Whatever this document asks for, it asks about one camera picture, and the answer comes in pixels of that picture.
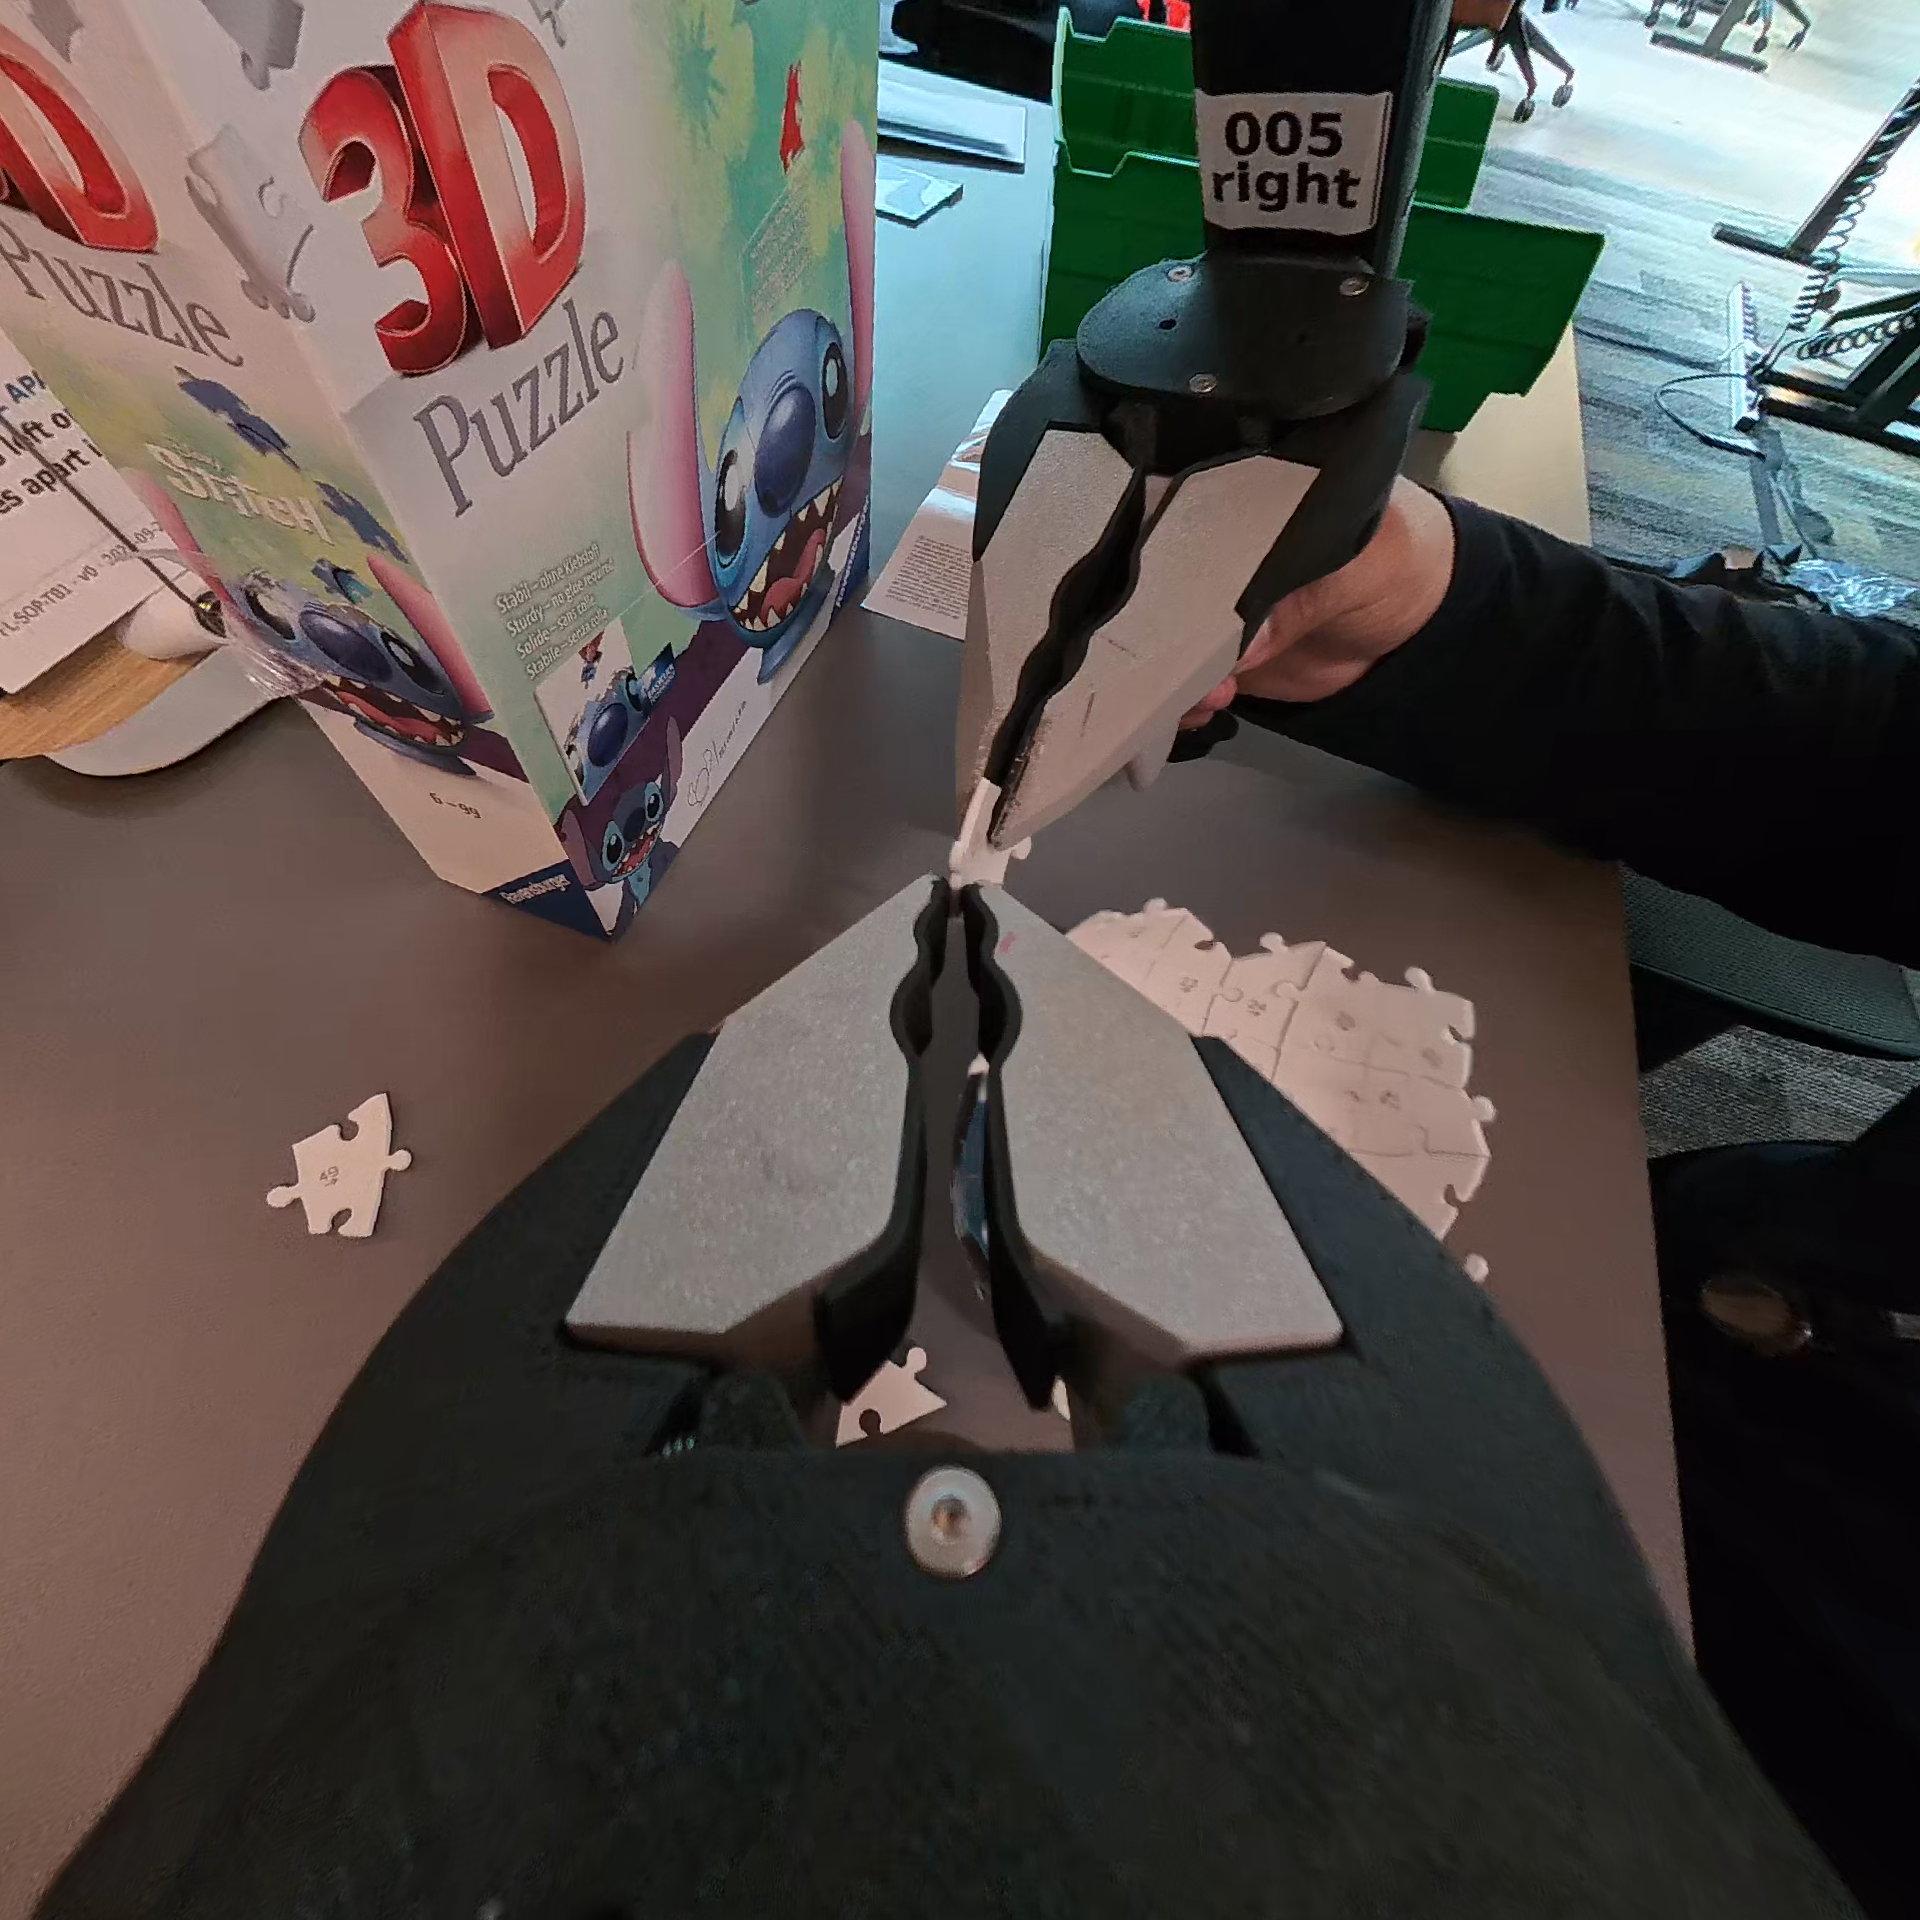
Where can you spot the small white rounded object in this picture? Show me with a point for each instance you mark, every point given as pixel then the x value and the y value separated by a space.
pixel 158 631

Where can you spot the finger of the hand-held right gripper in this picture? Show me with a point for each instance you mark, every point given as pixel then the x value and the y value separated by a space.
pixel 1028 570
pixel 1201 584

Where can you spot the pale grey rounded board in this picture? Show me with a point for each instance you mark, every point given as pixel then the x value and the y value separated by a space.
pixel 180 729

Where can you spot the green plastic bin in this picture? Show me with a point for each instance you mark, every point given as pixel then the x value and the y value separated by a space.
pixel 1125 91
pixel 1501 301

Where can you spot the white paper stack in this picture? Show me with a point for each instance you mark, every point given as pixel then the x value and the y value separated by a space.
pixel 961 104

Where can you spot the printed cardboard puzzle box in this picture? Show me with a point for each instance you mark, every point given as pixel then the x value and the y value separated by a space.
pixel 494 450

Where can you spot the assembled white puzzle section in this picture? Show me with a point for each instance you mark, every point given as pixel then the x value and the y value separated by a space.
pixel 1351 1051

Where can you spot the folded printed leaflet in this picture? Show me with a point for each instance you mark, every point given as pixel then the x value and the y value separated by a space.
pixel 930 555

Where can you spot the black mesh office chair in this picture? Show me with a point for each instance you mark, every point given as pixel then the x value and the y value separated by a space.
pixel 1784 974

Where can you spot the small grey white card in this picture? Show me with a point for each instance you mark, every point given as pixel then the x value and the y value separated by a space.
pixel 913 193

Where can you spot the wooden board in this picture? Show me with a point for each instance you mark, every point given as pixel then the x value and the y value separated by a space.
pixel 60 720

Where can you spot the loose white puzzle piece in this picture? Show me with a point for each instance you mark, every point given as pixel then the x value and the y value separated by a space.
pixel 889 1403
pixel 343 1166

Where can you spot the person's right hand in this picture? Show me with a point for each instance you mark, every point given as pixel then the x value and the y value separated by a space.
pixel 1351 601

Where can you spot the person's right forearm black sleeve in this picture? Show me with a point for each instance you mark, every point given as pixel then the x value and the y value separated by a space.
pixel 1650 705

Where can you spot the black desk frame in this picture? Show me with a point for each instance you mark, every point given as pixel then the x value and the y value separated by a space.
pixel 1844 374

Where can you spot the white power strip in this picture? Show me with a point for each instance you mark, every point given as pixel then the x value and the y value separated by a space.
pixel 1770 405

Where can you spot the small white puzzle piece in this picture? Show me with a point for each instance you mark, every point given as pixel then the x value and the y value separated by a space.
pixel 982 858

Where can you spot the grey wheeled office chair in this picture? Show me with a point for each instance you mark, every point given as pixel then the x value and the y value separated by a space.
pixel 1530 45
pixel 1725 23

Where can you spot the person's dark trousers lap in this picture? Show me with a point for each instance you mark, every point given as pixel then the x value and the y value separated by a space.
pixel 1800 1501

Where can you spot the printed white paper sheet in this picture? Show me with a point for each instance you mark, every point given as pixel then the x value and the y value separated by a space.
pixel 52 511

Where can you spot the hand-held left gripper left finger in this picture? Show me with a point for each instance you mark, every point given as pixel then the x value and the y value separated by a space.
pixel 751 1170

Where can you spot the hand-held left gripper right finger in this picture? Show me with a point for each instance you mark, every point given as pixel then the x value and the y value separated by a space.
pixel 1140 1185

